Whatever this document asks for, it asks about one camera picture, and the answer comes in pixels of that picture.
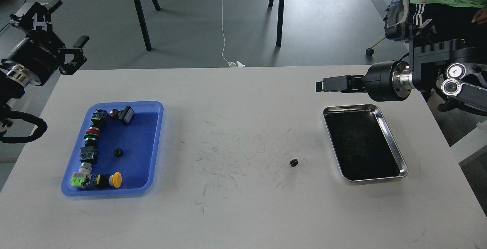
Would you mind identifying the black green contact block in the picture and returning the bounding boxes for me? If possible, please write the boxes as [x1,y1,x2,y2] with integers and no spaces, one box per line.
[79,145,98,164]

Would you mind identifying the black table legs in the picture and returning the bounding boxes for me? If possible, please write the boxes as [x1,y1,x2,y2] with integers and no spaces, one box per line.
[133,0,161,52]
[268,0,286,47]

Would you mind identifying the red green ringed button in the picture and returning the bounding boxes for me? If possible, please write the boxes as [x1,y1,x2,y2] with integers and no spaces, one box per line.
[83,126,101,147]

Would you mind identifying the black table legs right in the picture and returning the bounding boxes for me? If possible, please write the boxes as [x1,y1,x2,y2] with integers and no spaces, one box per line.
[268,0,286,47]

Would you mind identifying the white office chair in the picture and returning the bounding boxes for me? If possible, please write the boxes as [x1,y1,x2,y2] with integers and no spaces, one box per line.
[365,0,414,56]

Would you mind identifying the silver metal tray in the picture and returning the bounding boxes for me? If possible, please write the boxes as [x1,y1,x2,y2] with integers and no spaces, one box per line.
[323,104,409,183]

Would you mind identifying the small black gear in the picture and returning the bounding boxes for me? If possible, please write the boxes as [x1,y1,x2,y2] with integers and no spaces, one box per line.
[113,148,124,157]
[289,159,299,167]

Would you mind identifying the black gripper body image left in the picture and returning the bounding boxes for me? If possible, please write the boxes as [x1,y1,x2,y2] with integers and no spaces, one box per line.
[4,31,65,84]

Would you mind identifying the blue plastic tray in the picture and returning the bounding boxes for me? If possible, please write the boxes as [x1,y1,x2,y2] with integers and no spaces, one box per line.
[61,101,164,196]

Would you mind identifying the green white switch block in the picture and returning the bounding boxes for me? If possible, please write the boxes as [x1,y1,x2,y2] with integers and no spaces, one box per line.
[70,167,92,189]

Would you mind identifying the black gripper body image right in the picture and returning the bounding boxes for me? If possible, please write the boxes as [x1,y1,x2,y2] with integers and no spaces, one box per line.
[361,61,413,102]

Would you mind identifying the person's second hand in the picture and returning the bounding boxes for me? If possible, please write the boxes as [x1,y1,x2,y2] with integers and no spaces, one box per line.
[471,7,487,26]

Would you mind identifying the yellow mushroom push button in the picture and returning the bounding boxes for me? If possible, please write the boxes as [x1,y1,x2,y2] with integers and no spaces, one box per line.
[95,172,123,189]

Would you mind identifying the black cable loop left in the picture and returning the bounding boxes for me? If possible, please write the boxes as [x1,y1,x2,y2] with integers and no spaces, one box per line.
[0,106,48,144]

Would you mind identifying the white floor cable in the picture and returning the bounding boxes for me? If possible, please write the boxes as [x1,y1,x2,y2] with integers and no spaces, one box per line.
[207,0,246,68]

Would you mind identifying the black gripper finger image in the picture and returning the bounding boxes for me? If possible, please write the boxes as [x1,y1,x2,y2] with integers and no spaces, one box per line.
[10,0,63,32]
[58,35,90,75]
[315,75,365,93]

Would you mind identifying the black square push button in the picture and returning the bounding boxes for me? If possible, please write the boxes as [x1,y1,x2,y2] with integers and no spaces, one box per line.
[108,105,135,126]

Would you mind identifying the black table legs left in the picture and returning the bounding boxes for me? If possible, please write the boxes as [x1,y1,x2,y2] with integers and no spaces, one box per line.
[133,0,161,52]

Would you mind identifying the person in green shirt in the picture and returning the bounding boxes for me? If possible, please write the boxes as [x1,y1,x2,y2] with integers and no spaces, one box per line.
[409,0,487,46]

